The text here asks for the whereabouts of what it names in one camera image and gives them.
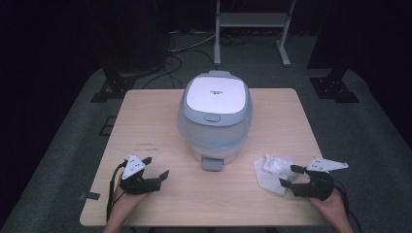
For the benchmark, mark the grey tape strip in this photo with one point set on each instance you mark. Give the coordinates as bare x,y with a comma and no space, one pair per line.
90,195

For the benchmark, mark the white pedal trash can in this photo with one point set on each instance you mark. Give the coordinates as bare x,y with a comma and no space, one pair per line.
215,97

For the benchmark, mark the person's left hand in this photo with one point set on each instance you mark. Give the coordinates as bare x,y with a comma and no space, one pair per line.
124,205

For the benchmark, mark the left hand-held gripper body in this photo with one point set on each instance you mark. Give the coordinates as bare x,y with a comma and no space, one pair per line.
139,186

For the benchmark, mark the person's right hand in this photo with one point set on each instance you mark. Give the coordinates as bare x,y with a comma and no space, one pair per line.
332,207

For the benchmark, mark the translucent plastic trash bag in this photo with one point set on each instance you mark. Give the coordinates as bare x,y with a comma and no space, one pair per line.
194,134

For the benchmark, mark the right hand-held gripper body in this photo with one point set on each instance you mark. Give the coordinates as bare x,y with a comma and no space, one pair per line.
317,187

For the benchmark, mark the white tissue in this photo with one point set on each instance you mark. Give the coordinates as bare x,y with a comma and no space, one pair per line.
275,165
267,183

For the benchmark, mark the black stand base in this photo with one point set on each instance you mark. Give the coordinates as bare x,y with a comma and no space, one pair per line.
113,85
333,87

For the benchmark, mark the white metal stand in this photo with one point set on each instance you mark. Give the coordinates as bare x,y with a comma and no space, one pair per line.
252,19

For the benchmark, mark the dark floor socket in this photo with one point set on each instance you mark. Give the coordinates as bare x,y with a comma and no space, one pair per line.
108,126

